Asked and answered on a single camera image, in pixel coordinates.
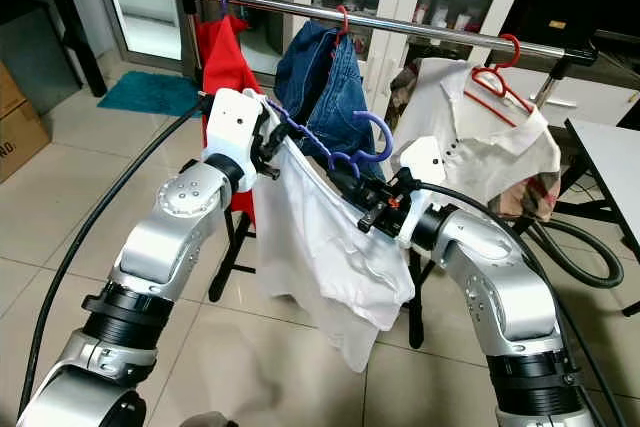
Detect white shorts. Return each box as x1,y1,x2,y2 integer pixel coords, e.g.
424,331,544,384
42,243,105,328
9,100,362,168
253,137,416,373

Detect blue denim jeans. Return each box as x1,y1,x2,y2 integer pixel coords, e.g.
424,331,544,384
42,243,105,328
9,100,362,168
275,19,376,158

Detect plain red shirt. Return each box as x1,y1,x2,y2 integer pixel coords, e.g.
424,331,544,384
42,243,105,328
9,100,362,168
195,12,261,218

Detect white buttoned shirt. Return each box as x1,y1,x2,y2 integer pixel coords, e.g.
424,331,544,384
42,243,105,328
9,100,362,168
390,55,561,223

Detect teal floor mat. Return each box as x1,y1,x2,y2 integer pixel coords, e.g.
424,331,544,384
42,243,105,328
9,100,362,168
98,70,206,116

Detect chrome black clothes rack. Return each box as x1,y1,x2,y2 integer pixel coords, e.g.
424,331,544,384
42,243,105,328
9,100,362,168
163,0,626,348

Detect cardboard box black print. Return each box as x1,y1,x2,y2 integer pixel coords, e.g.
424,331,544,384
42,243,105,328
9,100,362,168
0,97,51,184

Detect white table black legs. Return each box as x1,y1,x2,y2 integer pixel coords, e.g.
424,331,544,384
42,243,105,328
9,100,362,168
565,117,640,248

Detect low white drawer cabinet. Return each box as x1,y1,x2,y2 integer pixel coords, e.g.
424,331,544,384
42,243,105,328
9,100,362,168
510,59,640,130

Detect plain cardboard box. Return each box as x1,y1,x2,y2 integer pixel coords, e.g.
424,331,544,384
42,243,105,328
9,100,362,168
0,62,29,120

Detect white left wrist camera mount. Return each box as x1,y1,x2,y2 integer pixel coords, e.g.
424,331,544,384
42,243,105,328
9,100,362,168
203,87,276,193

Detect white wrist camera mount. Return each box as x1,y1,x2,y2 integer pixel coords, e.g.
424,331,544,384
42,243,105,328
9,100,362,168
395,135,447,248
203,87,276,193

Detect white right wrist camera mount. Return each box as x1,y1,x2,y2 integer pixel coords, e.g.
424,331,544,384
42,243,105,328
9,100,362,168
395,135,447,248

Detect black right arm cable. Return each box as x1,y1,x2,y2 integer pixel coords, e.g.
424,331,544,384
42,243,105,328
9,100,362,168
408,181,611,427

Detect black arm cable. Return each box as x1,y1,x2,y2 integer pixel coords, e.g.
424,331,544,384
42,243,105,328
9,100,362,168
17,102,206,427
408,181,611,427

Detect red wire hanger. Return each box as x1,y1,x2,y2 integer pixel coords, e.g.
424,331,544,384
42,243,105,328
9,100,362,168
470,32,536,128
332,5,353,48

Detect black corrugated hose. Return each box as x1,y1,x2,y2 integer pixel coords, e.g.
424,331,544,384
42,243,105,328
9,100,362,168
525,215,626,290

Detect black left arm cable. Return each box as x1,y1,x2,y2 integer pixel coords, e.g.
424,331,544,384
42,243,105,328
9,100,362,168
17,102,206,427

